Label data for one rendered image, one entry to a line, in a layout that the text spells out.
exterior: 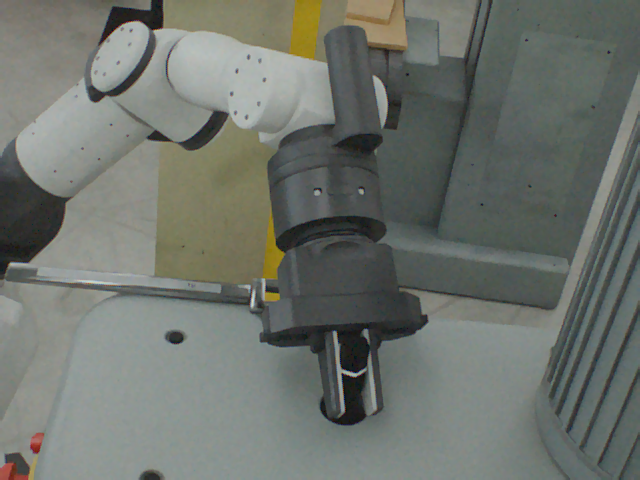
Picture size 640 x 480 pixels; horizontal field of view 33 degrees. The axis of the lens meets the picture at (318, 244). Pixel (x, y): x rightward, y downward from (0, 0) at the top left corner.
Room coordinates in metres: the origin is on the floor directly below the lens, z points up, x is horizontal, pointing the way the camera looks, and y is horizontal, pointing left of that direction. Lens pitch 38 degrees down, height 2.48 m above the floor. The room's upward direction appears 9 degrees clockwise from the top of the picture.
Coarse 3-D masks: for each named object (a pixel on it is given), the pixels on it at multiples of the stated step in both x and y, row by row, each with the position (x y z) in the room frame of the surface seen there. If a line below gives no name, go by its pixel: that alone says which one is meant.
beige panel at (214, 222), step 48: (192, 0) 2.27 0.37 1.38; (240, 0) 2.28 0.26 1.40; (288, 0) 2.29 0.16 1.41; (336, 0) 2.30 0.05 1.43; (288, 48) 2.29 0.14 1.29; (240, 144) 2.28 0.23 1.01; (192, 192) 2.27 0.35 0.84; (240, 192) 2.28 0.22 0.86; (192, 240) 2.27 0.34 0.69; (240, 240) 2.28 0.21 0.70
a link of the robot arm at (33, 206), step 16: (0, 160) 0.95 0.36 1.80; (16, 160) 0.93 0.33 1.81; (0, 176) 0.94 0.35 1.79; (16, 176) 0.93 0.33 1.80; (0, 192) 0.92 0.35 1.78; (16, 192) 0.92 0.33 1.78; (32, 192) 0.92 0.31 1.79; (48, 192) 0.92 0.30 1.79; (0, 208) 0.92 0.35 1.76; (16, 208) 0.92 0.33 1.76; (32, 208) 0.92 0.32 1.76; (48, 208) 0.93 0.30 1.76; (0, 224) 0.92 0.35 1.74; (16, 224) 0.93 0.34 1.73; (32, 224) 0.94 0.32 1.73; (48, 224) 0.96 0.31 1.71; (0, 240) 0.93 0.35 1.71; (16, 240) 0.94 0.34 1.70; (32, 240) 0.95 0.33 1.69
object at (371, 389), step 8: (360, 336) 0.60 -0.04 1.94; (368, 336) 0.59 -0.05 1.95; (376, 336) 0.60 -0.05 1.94; (376, 344) 0.59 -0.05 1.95; (376, 352) 0.58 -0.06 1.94; (368, 360) 0.58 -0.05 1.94; (376, 360) 0.58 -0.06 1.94; (368, 368) 0.57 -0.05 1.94; (376, 368) 0.57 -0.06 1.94; (368, 376) 0.57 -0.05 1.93; (376, 376) 0.57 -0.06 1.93; (368, 384) 0.57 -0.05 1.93; (376, 384) 0.57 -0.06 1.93; (368, 392) 0.56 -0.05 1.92; (376, 392) 0.56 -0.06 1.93; (368, 400) 0.56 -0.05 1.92; (376, 400) 0.56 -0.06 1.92; (368, 408) 0.56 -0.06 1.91; (376, 408) 0.55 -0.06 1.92
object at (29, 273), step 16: (16, 272) 0.66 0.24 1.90; (32, 272) 0.67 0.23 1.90; (48, 272) 0.67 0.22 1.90; (64, 272) 0.67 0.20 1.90; (80, 272) 0.67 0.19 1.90; (96, 272) 0.68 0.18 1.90; (112, 272) 0.68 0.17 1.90; (80, 288) 0.66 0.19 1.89; (96, 288) 0.66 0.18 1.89; (112, 288) 0.66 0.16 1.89; (128, 288) 0.67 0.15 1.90; (144, 288) 0.67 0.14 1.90; (160, 288) 0.67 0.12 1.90; (176, 288) 0.67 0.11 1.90; (192, 288) 0.68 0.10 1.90; (208, 288) 0.68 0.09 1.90; (224, 288) 0.68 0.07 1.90; (240, 288) 0.69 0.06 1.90; (256, 288) 0.69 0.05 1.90; (272, 288) 0.70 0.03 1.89; (256, 304) 0.67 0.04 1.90
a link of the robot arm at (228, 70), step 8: (248, 48) 0.85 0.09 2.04; (232, 56) 0.84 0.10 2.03; (240, 56) 0.83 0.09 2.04; (232, 64) 0.83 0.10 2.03; (224, 72) 0.83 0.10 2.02; (232, 72) 0.82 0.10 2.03; (224, 80) 0.82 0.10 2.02; (376, 80) 0.79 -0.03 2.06; (224, 88) 0.82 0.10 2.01; (376, 88) 0.78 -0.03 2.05; (224, 96) 0.82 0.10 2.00; (376, 96) 0.77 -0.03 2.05; (384, 96) 0.78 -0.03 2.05; (384, 104) 0.77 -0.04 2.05; (384, 112) 0.77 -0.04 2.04; (384, 120) 0.77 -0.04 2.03
